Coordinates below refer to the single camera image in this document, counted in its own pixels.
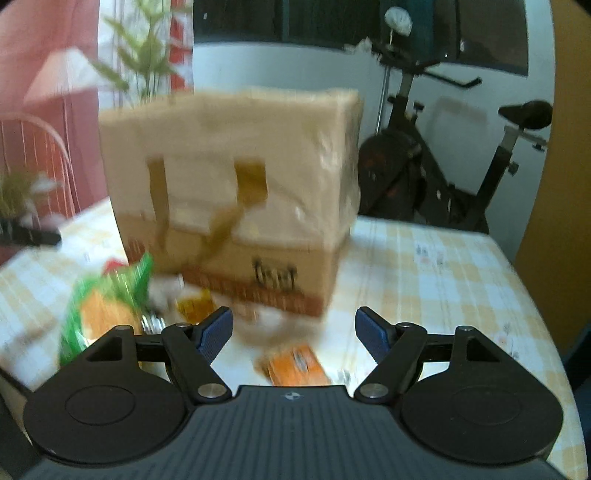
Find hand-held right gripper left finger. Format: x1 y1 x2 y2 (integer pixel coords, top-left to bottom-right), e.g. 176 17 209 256
60 306 233 404

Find black exercise bike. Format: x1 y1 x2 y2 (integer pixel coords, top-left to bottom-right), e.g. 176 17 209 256
344 39 554 234

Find dark window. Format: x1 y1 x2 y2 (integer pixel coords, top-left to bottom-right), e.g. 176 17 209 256
193 0 530 77

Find yellow wooden door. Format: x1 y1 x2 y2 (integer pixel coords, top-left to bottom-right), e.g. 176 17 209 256
514 0 591 361

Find green snack packet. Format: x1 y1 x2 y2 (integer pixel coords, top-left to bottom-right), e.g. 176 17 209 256
59 253 154 368

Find small yellow packet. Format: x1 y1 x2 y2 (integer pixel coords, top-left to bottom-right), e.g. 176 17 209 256
177 291 213 324

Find white plastic bag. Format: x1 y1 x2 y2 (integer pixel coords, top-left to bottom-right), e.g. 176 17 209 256
384 7 413 37

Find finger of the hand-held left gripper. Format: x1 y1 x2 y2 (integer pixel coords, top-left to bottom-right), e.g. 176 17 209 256
0 220 62 247

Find white snack packet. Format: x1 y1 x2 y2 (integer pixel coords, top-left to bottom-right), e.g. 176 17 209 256
148 274 186 310

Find orange snack packet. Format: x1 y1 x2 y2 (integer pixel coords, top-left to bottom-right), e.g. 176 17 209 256
262 344 331 387

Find silver foil packet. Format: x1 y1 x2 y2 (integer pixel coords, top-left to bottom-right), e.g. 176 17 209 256
140 311 167 334

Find thin metal rod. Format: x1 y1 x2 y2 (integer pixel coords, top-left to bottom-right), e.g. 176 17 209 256
376 60 391 137

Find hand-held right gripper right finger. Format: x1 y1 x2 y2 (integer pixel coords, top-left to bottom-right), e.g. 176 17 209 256
353 306 528 404

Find plastic-lined cardboard box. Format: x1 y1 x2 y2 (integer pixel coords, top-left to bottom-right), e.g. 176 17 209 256
98 87 362 319

